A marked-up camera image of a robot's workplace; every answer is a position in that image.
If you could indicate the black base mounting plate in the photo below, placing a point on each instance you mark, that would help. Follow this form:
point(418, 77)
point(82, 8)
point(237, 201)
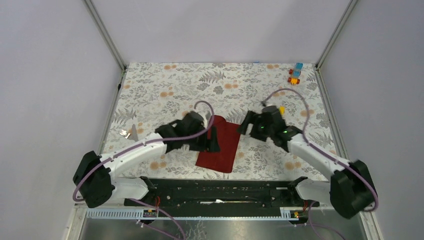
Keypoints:
point(221, 198)

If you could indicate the aluminium frame post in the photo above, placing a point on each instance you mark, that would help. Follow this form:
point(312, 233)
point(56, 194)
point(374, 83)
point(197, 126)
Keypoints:
point(97, 19)
point(337, 31)

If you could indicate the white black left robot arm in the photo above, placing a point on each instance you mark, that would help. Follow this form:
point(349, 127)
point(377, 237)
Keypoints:
point(98, 177)

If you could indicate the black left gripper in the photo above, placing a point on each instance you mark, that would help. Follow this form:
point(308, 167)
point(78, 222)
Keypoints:
point(211, 144)

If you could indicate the yellow toy block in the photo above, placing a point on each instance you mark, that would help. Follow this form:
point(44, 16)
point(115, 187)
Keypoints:
point(282, 110)

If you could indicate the left aluminium frame post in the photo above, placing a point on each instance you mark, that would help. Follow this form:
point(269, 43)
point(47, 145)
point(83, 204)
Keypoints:
point(97, 19)

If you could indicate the silver fork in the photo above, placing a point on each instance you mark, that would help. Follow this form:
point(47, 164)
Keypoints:
point(124, 133)

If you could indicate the floral patterned tablecloth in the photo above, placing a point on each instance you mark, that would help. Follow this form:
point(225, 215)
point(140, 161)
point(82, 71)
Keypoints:
point(153, 94)

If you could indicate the blue orange toy car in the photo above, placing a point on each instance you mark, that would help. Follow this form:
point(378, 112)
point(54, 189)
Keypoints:
point(295, 73)

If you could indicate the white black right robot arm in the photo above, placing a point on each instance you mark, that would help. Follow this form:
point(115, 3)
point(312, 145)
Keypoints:
point(349, 188)

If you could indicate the right aluminium frame post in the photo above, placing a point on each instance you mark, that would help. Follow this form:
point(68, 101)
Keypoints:
point(337, 31)

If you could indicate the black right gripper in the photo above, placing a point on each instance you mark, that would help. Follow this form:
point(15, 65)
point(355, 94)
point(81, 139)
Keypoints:
point(254, 118)

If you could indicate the dark red cloth napkin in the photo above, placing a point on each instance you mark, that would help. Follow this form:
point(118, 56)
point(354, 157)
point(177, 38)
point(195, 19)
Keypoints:
point(228, 140)

